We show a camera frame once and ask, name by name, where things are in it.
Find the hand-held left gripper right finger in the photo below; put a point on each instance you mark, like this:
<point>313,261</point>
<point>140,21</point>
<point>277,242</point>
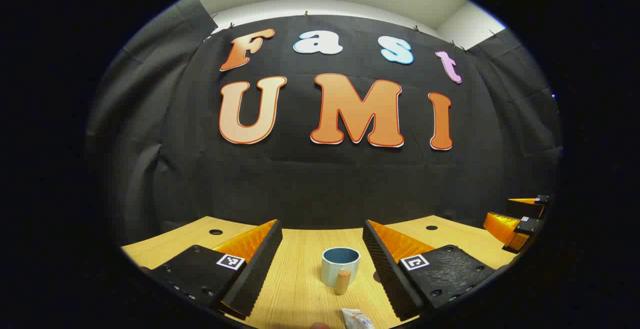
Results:
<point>387,269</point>

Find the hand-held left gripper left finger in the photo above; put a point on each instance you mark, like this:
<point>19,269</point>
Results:
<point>252,269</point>

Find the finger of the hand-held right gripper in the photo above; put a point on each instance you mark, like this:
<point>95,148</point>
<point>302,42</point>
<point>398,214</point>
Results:
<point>530,207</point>
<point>502,229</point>

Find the brown round coaster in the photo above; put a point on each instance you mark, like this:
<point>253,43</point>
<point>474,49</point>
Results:
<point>376,277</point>

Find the light blue cup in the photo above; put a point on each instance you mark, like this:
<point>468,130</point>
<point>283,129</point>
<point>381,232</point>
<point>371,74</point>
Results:
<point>335,269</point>

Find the white toothpaste tube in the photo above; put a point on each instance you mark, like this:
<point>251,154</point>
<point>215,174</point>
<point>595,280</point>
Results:
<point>356,319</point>

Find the wooden desktop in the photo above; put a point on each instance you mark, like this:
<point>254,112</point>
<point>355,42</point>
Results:
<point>300,289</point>

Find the black backdrop cloth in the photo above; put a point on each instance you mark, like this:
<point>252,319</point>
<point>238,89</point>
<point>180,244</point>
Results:
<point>325,184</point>

